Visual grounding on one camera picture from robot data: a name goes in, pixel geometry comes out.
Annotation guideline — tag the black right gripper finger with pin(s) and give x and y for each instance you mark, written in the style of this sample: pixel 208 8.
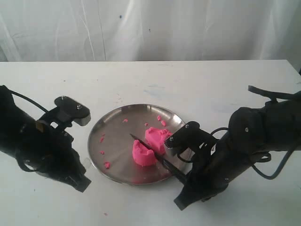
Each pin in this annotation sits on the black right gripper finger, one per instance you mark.
pixel 188 196

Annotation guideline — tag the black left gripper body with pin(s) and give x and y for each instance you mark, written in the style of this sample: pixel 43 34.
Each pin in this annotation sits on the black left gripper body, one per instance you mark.
pixel 50 154

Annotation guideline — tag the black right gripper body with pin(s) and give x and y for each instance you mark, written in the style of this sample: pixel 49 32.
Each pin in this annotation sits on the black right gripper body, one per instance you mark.
pixel 212 174

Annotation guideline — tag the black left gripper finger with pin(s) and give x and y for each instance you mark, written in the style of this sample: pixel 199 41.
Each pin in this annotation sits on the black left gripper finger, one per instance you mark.
pixel 77 180

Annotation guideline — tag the black knife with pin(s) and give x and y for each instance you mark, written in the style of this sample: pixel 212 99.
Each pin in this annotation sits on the black knife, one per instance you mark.
pixel 165 163

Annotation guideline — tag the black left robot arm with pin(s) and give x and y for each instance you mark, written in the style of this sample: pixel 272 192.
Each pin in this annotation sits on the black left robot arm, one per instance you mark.
pixel 12 121

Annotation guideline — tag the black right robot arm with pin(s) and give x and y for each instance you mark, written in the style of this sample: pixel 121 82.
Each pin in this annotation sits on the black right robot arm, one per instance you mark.
pixel 252 133

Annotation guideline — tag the pink crumb on plate bottom-left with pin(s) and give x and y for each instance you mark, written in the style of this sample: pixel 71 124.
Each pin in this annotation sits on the pink crumb on plate bottom-left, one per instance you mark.
pixel 107 165

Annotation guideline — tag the round steel plate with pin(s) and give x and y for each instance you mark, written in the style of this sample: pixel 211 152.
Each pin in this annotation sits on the round steel plate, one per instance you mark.
pixel 110 140

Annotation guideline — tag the pink crumbs beside knife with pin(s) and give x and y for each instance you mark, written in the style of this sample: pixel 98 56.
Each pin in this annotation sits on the pink crumbs beside knife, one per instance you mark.
pixel 163 122

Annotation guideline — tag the white backdrop sheet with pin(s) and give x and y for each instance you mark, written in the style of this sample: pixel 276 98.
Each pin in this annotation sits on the white backdrop sheet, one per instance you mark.
pixel 150 30

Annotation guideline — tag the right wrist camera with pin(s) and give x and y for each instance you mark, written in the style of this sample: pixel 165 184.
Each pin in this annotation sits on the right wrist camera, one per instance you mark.
pixel 190 136

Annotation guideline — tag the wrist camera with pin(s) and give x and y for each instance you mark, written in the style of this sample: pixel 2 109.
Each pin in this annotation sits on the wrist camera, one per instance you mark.
pixel 67 110
pixel 190 136

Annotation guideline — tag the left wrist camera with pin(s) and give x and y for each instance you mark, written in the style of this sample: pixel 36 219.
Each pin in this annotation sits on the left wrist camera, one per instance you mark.
pixel 67 110

